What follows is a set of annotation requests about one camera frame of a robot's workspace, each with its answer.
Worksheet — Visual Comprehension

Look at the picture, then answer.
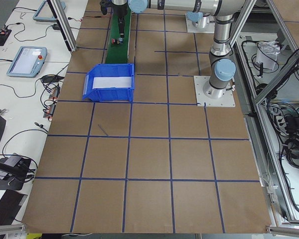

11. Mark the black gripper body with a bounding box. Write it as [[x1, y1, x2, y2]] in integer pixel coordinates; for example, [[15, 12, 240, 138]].
[[118, 16, 125, 38]]

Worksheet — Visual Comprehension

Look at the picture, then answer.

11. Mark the red push button switch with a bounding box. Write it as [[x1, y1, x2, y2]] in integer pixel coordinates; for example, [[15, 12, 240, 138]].
[[112, 38, 124, 45]]

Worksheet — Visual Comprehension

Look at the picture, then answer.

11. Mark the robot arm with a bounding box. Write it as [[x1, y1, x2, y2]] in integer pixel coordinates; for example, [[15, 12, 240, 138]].
[[186, 11, 214, 30], [110, 0, 245, 99]]

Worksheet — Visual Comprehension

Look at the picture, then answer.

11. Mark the green conveyor belt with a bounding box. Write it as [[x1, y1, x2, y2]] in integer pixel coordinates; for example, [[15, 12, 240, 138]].
[[105, 9, 131, 64]]

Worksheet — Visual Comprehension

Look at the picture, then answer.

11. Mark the blue plastic bin left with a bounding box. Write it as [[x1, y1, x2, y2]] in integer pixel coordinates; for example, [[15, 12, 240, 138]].
[[82, 63, 135, 102]]

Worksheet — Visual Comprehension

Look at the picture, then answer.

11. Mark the white foam pad left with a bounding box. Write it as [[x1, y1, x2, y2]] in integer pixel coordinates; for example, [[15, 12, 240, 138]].
[[92, 76, 133, 89]]

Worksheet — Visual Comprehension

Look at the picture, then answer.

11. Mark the teach pendant far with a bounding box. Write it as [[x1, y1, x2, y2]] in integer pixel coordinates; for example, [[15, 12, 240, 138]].
[[32, 0, 56, 23]]

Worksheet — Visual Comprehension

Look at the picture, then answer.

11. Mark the teach pendant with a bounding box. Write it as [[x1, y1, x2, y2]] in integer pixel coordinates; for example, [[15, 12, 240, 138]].
[[6, 46, 47, 78], [32, 0, 56, 23]]

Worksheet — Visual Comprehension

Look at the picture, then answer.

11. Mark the teach pendant near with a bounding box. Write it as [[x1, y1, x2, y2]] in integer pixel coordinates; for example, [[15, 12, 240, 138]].
[[6, 46, 47, 78]]

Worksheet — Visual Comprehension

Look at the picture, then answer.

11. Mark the aluminium frame post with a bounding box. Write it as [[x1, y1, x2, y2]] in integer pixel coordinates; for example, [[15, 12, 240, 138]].
[[47, 0, 77, 52]]

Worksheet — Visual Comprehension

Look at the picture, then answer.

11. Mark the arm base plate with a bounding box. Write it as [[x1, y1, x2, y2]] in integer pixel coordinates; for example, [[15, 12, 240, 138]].
[[185, 15, 215, 34], [193, 76, 236, 108]]

